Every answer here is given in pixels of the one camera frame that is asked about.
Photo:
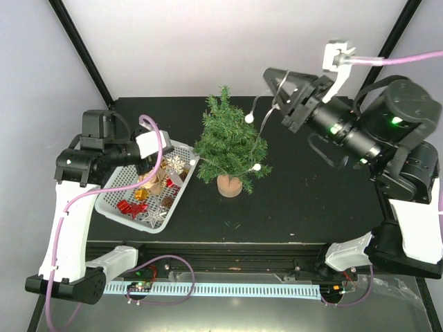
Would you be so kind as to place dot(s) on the red star ornament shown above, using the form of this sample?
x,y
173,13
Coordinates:
x,y
138,208

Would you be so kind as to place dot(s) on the white snowflake ornament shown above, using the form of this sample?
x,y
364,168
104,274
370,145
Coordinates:
x,y
176,163

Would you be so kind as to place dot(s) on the right black frame post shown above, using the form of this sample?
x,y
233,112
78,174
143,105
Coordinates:
x,y
393,38

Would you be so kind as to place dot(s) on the right circuit board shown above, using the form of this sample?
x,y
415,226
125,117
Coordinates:
x,y
341,289

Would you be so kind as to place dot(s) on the beige burlap sack ornament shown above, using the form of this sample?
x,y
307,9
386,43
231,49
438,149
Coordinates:
x,y
154,185

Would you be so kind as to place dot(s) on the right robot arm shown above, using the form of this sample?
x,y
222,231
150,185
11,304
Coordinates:
x,y
385,128

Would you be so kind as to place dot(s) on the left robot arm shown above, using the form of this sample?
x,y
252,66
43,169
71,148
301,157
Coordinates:
x,y
80,172

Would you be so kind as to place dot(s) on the gold gift box ornament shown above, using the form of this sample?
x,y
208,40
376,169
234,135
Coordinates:
x,y
141,194

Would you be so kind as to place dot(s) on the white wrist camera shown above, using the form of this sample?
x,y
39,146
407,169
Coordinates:
x,y
336,59
148,143

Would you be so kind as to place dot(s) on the left black frame post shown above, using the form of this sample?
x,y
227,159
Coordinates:
x,y
77,42

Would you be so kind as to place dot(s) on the white slotted cable duct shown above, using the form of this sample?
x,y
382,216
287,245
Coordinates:
x,y
181,289

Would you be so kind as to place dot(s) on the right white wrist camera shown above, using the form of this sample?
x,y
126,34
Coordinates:
x,y
336,59

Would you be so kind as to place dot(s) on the red santa ornament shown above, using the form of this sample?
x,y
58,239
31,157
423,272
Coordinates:
x,y
170,183

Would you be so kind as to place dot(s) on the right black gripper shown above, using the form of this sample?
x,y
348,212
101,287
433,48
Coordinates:
x,y
297,106

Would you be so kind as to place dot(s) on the red gold gift ornament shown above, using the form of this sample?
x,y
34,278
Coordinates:
x,y
125,207

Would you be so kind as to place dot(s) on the left circuit board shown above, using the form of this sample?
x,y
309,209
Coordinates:
x,y
139,287

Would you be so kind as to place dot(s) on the clear wire string lights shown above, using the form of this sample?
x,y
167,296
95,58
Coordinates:
x,y
249,118

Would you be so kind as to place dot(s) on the black frame post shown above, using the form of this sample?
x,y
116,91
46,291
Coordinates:
x,y
77,42
393,38

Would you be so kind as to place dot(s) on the silver star ornament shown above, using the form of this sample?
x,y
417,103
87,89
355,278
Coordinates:
x,y
155,217

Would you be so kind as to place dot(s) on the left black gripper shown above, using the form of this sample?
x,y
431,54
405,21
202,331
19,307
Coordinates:
x,y
147,164

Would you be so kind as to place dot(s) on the circuit board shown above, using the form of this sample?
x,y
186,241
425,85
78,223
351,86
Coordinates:
x,y
341,289
139,287

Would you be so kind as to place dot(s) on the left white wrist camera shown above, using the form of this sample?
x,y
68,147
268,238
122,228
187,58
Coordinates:
x,y
148,143

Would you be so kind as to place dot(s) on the small green christmas tree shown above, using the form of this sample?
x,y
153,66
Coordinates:
x,y
226,140

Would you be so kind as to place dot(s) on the brown pine cone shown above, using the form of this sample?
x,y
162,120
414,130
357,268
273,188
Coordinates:
x,y
167,202
183,175

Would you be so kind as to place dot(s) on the white plastic basket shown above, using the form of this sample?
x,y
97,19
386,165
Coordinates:
x,y
149,207

